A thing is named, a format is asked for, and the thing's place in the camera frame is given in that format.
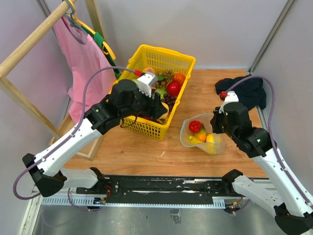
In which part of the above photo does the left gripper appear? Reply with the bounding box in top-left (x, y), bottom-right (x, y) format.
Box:
top-left (120, 85), bottom-right (168, 120)

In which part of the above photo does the yellow peach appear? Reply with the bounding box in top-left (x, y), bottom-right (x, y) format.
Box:
top-left (160, 102), bottom-right (169, 119)

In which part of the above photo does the banana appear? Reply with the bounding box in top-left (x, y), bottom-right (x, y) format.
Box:
top-left (188, 136), bottom-right (218, 155)

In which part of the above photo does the mango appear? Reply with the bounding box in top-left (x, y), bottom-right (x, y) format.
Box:
top-left (194, 124), bottom-right (207, 142)

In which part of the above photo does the clear zip top bag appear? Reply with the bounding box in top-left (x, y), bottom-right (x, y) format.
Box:
top-left (180, 113), bottom-right (225, 155)

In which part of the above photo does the red orange fruit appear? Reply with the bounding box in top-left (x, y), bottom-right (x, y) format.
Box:
top-left (188, 120), bottom-right (202, 134)

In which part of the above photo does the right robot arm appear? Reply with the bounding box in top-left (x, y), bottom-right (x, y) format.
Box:
top-left (210, 102), bottom-right (313, 235)

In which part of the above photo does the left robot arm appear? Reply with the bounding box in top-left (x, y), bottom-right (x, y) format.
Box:
top-left (22, 79), bottom-right (168, 197)

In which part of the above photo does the purple grapes bunch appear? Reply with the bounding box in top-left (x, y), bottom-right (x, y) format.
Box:
top-left (161, 94), bottom-right (176, 107)

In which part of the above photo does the green custard apple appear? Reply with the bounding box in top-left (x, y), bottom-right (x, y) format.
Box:
top-left (156, 89), bottom-right (167, 96)

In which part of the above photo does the red apple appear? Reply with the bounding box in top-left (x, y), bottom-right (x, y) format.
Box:
top-left (166, 81), bottom-right (181, 96)

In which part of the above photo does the green grapes bunch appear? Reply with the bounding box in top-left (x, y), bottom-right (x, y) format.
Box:
top-left (154, 70), bottom-right (175, 89)

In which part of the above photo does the dark navy cloth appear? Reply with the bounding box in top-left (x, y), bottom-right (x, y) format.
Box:
top-left (215, 75), bottom-right (267, 111)

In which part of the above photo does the orange persimmon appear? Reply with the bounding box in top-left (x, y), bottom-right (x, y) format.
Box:
top-left (173, 73), bottom-right (185, 86)

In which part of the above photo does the yellow plastic basket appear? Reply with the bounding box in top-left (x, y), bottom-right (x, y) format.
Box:
top-left (121, 45), bottom-right (196, 141)

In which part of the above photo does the green garment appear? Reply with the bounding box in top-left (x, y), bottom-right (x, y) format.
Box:
top-left (82, 25), bottom-right (116, 66)

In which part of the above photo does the yellow hanger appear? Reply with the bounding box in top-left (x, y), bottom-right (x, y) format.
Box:
top-left (65, 0), bottom-right (116, 60)

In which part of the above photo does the wooden clothes rack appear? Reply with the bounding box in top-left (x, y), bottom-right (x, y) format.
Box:
top-left (0, 0), bottom-right (105, 161)

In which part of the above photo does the pink shirt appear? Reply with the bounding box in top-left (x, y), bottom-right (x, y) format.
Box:
top-left (53, 16), bottom-right (116, 123)

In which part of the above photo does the grey hanger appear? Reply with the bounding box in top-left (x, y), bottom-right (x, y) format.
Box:
top-left (64, 13), bottom-right (88, 45)

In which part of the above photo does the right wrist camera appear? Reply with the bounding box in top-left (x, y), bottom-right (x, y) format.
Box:
top-left (219, 91), bottom-right (239, 114)

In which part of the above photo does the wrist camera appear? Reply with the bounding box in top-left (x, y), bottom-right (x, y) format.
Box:
top-left (136, 71), bottom-right (158, 97)
top-left (219, 91), bottom-right (239, 114)

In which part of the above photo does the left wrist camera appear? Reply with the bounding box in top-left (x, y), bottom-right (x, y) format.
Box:
top-left (136, 71), bottom-right (158, 97)

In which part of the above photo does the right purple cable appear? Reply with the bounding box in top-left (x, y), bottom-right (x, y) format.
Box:
top-left (220, 75), bottom-right (313, 206)

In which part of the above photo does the purple cable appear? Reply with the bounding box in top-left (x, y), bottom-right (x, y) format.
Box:
top-left (12, 66), bottom-right (137, 212)
top-left (220, 75), bottom-right (313, 206)

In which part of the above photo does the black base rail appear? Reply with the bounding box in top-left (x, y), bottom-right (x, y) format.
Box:
top-left (76, 175), bottom-right (240, 206)

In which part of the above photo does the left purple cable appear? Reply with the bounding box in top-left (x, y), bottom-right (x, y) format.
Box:
top-left (12, 66), bottom-right (137, 212)

